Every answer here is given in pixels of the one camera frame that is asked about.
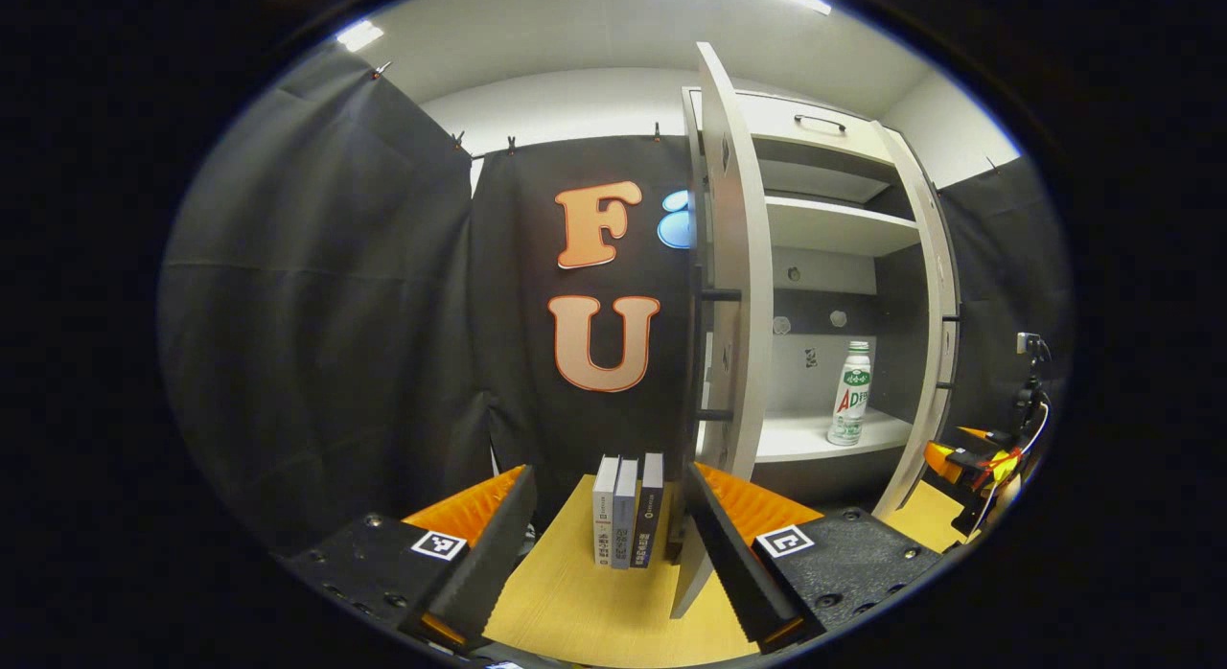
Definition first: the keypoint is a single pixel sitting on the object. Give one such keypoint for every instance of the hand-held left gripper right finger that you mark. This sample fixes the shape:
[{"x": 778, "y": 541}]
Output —
[{"x": 733, "y": 564}]

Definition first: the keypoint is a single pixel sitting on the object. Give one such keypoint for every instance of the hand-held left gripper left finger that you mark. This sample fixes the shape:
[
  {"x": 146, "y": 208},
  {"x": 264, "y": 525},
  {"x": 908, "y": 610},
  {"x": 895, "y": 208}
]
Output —
[{"x": 479, "y": 564}]

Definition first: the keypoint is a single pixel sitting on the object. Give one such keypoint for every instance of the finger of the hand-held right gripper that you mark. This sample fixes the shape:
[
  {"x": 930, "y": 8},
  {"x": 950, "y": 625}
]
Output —
[
  {"x": 947, "y": 461},
  {"x": 983, "y": 433}
]

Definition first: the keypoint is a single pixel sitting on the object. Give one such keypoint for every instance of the white cabinet door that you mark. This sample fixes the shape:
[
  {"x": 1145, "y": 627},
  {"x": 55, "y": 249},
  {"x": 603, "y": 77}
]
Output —
[
  {"x": 743, "y": 266},
  {"x": 935, "y": 362}
]

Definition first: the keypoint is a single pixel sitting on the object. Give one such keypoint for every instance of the white green-label drink bottle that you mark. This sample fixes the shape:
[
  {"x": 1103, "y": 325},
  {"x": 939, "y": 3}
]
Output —
[{"x": 850, "y": 401}]

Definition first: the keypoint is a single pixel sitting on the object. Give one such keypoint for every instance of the navy book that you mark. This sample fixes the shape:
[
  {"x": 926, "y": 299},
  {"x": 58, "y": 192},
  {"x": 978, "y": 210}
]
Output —
[{"x": 648, "y": 511}]

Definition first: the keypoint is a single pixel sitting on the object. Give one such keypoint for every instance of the blue-grey book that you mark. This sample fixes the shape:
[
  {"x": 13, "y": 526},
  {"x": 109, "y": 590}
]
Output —
[{"x": 625, "y": 516}]

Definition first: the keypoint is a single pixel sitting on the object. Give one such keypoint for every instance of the white book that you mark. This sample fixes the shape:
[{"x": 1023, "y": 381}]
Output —
[{"x": 605, "y": 511}]

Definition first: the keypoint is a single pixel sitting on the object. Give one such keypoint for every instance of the black backdrop cloth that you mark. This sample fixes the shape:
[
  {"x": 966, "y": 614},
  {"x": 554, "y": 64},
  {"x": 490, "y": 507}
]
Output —
[
  {"x": 316, "y": 314},
  {"x": 1007, "y": 266}
]

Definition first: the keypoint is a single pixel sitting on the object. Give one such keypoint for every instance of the white cabinet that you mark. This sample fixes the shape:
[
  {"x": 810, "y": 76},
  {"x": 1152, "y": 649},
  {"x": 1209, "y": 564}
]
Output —
[{"x": 834, "y": 223}]

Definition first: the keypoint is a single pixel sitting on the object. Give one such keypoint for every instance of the white cabinet drawer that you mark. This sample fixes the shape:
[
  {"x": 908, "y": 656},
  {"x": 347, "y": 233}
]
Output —
[{"x": 815, "y": 127}]

